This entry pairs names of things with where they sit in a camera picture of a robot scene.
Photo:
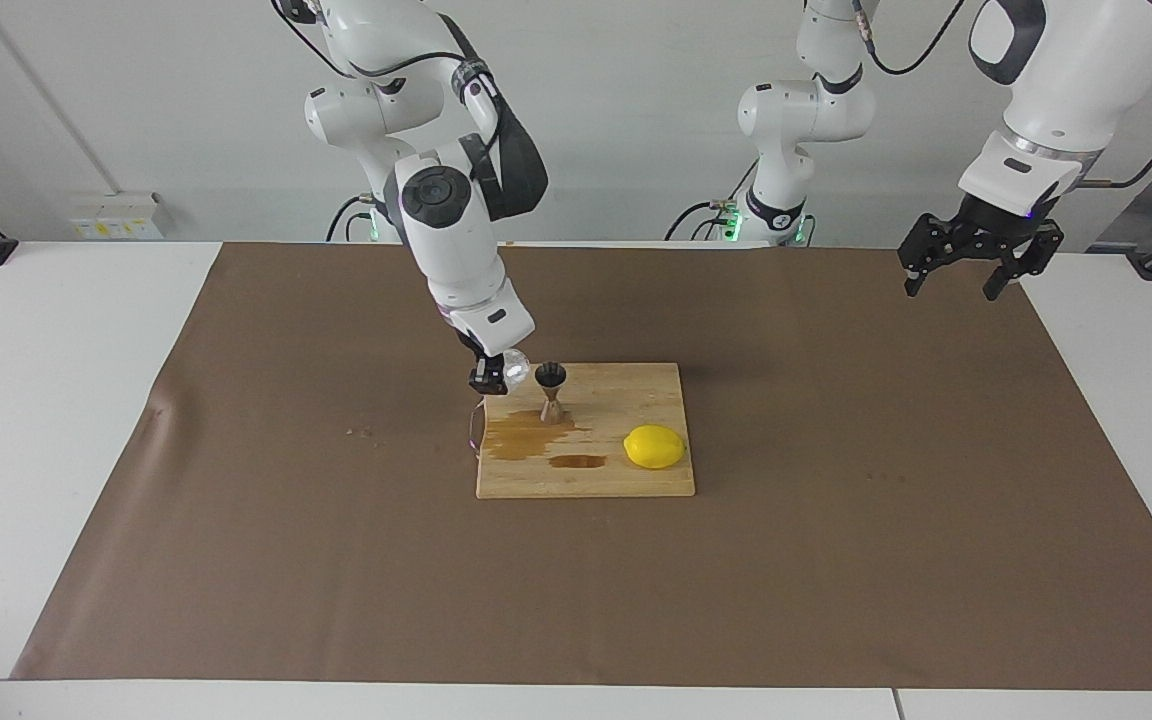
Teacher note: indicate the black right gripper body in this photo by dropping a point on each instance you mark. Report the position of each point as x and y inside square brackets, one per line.
[481, 358]

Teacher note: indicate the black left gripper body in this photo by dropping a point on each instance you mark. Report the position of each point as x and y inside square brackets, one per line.
[1001, 220]

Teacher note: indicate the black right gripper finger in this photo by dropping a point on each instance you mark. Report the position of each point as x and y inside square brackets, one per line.
[488, 380]

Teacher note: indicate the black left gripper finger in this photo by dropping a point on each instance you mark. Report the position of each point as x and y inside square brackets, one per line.
[928, 243]
[1031, 257]

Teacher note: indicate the clear textured glass cup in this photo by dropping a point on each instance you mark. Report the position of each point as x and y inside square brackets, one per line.
[518, 370]

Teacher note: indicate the steel cocktail jigger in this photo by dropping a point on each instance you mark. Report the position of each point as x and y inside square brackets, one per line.
[551, 377]

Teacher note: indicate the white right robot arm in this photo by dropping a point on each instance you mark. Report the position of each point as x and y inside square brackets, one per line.
[446, 240]

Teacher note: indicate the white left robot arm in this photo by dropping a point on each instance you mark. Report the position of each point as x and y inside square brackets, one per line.
[1076, 80]

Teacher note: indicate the wooden cutting board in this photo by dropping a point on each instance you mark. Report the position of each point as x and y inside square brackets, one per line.
[626, 400]

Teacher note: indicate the yellow lemon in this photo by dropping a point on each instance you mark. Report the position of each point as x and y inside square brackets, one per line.
[654, 447]

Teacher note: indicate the brown paper table mat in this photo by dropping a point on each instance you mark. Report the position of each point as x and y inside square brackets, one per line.
[336, 580]

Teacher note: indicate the white wall socket strip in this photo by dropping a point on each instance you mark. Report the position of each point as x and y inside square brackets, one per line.
[116, 215]

